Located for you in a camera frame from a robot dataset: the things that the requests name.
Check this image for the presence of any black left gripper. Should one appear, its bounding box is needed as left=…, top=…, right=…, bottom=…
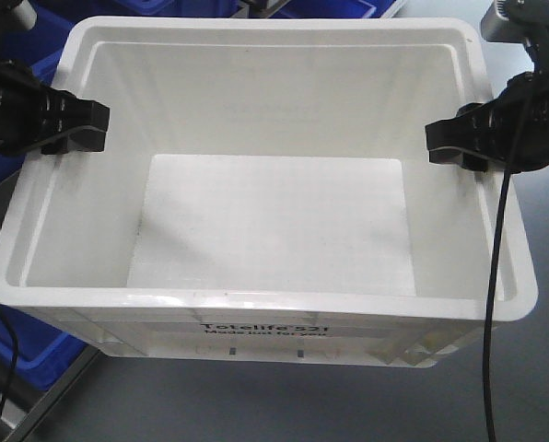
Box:
left=0, top=60, right=110, bottom=157

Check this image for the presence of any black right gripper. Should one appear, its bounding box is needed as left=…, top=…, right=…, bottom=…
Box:
left=425, top=72, right=549, bottom=173

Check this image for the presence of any white plastic tote bin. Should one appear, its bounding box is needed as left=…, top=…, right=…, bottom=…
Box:
left=0, top=16, right=541, bottom=372

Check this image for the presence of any blue bin on floor left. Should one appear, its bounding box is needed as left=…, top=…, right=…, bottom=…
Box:
left=0, top=306, right=87, bottom=391

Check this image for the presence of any black right camera cable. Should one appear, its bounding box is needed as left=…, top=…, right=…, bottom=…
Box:
left=482, top=96, right=531, bottom=442

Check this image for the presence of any black camera cable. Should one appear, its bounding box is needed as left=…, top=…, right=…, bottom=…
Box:
left=0, top=137, right=20, bottom=442
left=482, top=96, right=531, bottom=442

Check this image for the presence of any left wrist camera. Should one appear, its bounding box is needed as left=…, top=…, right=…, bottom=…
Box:
left=0, top=0, right=38, bottom=31

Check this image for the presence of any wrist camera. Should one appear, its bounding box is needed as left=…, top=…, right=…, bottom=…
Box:
left=0, top=0, right=38, bottom=31
left=480, top=0, right=549, bottom=72

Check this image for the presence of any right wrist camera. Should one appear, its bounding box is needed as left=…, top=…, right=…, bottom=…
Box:
left=480, top=0, right=549, bottom=72

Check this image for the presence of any black left camera cable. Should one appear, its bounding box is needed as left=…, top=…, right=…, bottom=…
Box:
left=0, top=137, right=20, bottom=442

